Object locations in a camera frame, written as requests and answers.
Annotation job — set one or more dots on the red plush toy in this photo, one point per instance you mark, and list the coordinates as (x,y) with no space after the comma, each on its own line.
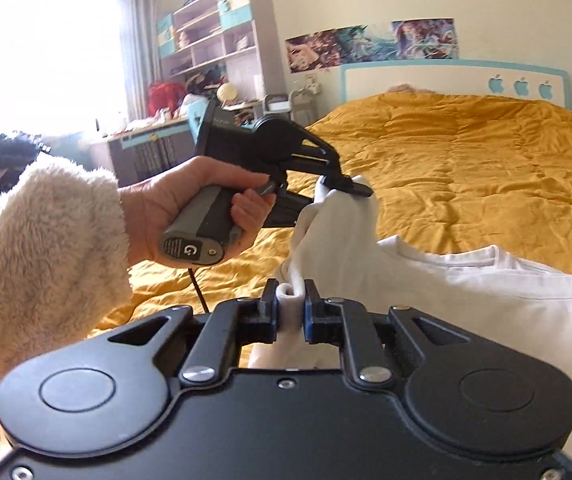
(163,94)

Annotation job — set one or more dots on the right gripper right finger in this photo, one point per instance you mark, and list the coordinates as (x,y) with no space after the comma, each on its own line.
(347,325)

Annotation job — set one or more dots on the black bag on chair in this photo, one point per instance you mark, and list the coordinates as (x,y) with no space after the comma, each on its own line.
(17,151)

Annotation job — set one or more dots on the person's left hand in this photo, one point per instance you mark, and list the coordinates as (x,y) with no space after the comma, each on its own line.
(150,206)

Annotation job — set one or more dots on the white blue headboard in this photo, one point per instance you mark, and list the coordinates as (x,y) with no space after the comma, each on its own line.
(462,77)

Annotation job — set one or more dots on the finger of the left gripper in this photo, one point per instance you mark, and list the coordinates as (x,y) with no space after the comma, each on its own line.
(346,185)

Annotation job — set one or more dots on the white garment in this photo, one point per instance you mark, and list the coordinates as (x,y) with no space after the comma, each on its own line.
(522,304)

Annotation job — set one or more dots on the mustard yellow duvet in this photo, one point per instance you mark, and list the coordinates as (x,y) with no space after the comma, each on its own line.
(451,174)

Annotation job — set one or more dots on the anime posters on wall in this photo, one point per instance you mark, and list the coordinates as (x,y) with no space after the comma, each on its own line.
(422,39)

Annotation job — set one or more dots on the bookshelf desk unit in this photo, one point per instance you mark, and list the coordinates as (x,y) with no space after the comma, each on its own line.
(203,46)

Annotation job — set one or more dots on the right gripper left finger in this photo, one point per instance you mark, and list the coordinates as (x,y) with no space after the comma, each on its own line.
(216,339)

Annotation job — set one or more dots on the fluffy cream sleeve forearm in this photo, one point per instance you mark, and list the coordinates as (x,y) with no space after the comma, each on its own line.
(63,249)

